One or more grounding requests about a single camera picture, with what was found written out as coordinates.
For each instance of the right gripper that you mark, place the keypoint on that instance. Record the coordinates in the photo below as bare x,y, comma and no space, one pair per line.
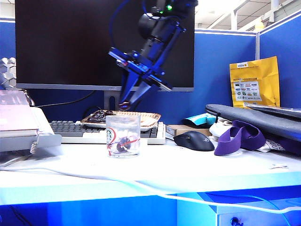
145,63

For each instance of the dark red cherry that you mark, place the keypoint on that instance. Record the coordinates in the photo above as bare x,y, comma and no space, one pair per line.
124,106

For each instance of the clear glass with cartoon print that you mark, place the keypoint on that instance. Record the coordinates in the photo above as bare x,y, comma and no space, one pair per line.
123,127

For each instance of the black computer mouse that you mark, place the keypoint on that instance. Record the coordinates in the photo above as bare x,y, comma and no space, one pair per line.
195,141

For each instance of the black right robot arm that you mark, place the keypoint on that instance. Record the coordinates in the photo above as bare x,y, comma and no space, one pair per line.
160,23

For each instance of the grey monitor stand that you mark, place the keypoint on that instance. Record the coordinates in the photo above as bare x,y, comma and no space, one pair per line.
110,100

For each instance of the dark red fruit heap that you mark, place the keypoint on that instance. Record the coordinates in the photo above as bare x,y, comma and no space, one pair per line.
97,116

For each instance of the brown cardboard box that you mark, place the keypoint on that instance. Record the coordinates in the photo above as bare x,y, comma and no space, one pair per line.
178,129

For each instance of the teal snack packet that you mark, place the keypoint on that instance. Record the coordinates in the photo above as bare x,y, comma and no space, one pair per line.
200,119

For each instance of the grey and white keyboard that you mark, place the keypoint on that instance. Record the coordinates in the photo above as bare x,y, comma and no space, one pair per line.
68,129

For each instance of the black computer monitor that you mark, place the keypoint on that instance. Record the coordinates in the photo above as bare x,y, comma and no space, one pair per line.
65,44

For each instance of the dark grey laptop sleeve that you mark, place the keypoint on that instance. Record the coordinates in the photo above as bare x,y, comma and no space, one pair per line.
251,117

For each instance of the yellow paper bag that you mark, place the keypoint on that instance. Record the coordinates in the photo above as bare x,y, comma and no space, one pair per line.
255,73

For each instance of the pink book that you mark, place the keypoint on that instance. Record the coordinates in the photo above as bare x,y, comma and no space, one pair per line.
16,117

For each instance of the silver hexagon ornament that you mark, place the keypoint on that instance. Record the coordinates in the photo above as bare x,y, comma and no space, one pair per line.
8,73

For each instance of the yellow hanging object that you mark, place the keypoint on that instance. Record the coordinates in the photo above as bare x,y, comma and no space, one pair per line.
258,24

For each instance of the shiny plastic packet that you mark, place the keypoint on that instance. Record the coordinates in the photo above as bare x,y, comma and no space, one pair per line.
277,109

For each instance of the white patterned cloth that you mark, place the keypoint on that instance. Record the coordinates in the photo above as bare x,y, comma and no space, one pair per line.
274,146

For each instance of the small white scrap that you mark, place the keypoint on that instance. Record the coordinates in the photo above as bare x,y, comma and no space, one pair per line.
277,166

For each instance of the white partition post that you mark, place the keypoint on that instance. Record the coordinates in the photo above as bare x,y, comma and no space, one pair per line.
257,47

